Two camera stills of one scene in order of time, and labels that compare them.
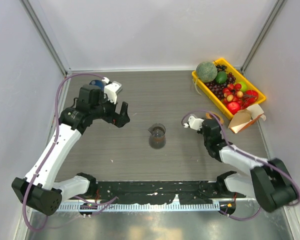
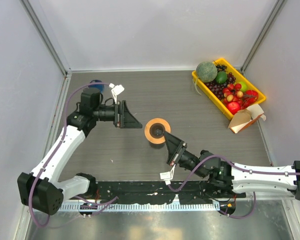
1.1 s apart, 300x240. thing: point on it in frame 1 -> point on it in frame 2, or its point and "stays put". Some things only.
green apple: [244, 86] stays put
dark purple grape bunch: [217, 88] stays put
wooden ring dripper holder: [209, 116] -> [148, 135]
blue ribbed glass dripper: [97, 83] stays put
